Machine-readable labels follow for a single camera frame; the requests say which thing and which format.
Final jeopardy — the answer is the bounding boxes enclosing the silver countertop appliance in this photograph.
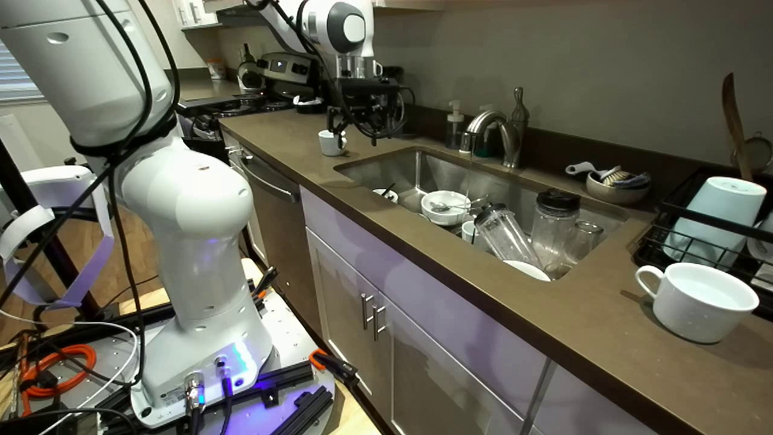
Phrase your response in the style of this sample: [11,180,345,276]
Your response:
[233,48,325,114]

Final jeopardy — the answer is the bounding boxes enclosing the orange black clamp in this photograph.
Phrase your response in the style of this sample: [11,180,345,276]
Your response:
[307,345,362,392]
[245,264,283,309]

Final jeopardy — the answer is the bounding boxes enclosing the stainless steel sink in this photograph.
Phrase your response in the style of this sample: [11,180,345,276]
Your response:
[332,143,638,285]

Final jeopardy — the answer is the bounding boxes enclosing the sink base cabinets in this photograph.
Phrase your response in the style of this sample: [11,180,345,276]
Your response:
[296,187,653,435]

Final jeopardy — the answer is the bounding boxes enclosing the white curved frame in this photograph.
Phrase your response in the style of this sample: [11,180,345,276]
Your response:
[0,164,116,309]

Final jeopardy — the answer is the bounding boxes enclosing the long metal cabinet handle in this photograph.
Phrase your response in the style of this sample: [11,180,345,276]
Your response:
[518,359,560,435]

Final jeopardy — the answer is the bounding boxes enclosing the black extrusion bar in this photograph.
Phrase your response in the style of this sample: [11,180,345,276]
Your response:
[268,385,336,435]
[199,361,315,409]

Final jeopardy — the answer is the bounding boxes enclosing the tiny white cup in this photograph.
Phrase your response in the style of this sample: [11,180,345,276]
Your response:
[458,215,486,247]

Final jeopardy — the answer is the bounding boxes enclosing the wooden spatula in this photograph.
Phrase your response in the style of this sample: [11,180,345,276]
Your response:
[717,71,755,182]

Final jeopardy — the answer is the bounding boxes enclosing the pale blue container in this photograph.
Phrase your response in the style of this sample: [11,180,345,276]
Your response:
[664,175,769,270]

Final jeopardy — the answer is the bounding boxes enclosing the dishwasher with bar handle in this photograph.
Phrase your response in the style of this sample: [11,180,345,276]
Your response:
[226,135,324,325]

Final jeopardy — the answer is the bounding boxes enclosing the small white mug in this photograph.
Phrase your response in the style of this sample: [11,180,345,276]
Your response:
[315,128,349,159]

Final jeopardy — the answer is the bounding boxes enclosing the round metal strainer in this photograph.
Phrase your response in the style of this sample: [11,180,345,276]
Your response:
[743,133,773,177]

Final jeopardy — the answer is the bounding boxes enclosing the black dish rack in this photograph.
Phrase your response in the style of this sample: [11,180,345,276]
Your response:
[632,164,773,319]

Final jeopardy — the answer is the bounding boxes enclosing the sponge holder dish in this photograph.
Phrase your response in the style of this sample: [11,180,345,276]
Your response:
[585,164,653,206]

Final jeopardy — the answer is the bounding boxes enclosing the wide glass jar black lid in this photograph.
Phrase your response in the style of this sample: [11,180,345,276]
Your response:
[528,188,585,264]

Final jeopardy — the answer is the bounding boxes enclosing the clear glass tumbler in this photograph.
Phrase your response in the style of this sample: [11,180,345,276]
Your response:
[574,217,609,262]

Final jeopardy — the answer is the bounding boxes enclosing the large white mug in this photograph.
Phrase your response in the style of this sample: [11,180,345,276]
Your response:
[632,262,763,349]

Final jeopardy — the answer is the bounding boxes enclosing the steel kitchen faucet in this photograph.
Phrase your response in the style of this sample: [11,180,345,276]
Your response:
[461,84,531,172]

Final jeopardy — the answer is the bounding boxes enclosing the window blind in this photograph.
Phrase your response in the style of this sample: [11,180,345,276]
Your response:
[0,38,42,104]

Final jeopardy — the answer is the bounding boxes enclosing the orange cable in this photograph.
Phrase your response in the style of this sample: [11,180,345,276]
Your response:
[16,342,100,406]

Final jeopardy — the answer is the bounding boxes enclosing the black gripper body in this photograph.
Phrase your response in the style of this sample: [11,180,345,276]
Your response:
[324,77,411,123]

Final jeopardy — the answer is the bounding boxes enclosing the white plate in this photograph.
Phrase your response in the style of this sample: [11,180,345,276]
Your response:
[502,257,556,285]

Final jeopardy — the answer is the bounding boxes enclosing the white scoop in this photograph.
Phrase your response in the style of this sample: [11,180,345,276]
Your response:
[562,159,598,182]

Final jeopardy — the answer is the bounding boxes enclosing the black tripod leg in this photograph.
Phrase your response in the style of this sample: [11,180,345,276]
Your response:
[0,141,105,319]

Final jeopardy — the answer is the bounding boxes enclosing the white bowl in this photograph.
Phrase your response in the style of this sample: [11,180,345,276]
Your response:
[417,188,473,229]

